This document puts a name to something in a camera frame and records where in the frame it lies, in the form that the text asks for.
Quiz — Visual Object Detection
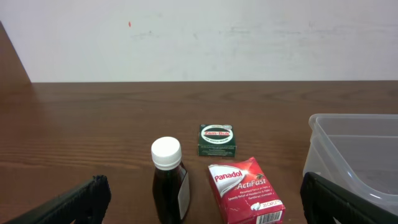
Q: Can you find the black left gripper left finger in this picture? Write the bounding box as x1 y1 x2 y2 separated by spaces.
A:
6 175 111 224

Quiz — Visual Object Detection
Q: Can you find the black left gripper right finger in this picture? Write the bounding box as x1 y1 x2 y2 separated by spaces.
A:
300 172 397 224

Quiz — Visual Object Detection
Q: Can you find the red Panadol ActiFast box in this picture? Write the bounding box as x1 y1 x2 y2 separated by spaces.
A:
208 157 285 224

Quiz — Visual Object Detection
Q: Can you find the dark syrup bottle white cap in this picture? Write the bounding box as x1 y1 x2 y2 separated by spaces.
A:
151 136 190 223

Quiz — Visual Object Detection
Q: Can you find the clear plastic container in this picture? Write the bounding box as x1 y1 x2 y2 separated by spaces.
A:
303 114 397 214

